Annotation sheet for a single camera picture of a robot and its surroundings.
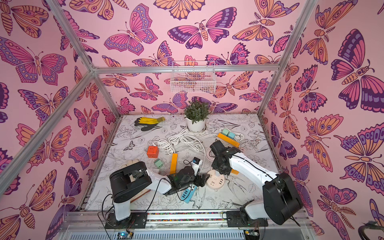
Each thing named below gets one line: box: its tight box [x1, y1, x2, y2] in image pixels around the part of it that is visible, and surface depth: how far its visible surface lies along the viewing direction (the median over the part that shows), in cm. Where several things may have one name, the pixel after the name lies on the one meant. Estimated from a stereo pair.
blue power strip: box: [181, 183, 198, 204], surface depth 81 cm
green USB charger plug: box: [154, 159, 163, 168], surface depth 94 cm
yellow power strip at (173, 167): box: [170, 153, 179, 175], surface depth 97 cm
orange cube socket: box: [147, 146, 159, 158], surface depth 96 cm
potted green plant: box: [184, 101, 211, 133], surface depth 98 cm
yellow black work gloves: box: [134, 116, 166, 132], surface depth 115 cm
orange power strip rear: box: [217, 132, 240, 148], surface depth 104 cm
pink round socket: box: [206, 169, 225, 189], surface depth 85 cm
